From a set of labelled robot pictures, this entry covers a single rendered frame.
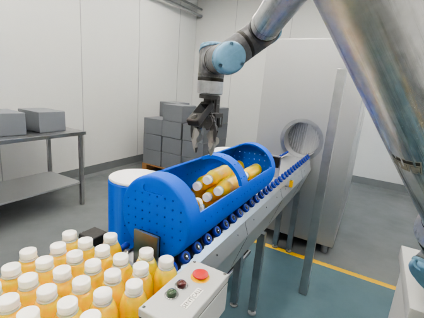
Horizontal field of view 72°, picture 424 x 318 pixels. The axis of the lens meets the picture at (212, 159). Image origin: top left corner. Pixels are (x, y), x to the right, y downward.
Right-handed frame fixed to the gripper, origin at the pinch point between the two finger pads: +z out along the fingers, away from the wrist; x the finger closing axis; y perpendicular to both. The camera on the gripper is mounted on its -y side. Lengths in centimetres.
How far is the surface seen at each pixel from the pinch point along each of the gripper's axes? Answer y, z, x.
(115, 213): 8, 42, 52
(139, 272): -41.9, 22.0, -9.0
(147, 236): -23.5, 24.9, 4.1
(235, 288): 80, 114, 11
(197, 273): -38.7, 18.2, -23.4
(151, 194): -19.8, 12.3, 6.1
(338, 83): 124, -31, -27
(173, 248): -19.8, 28.2, -3.4
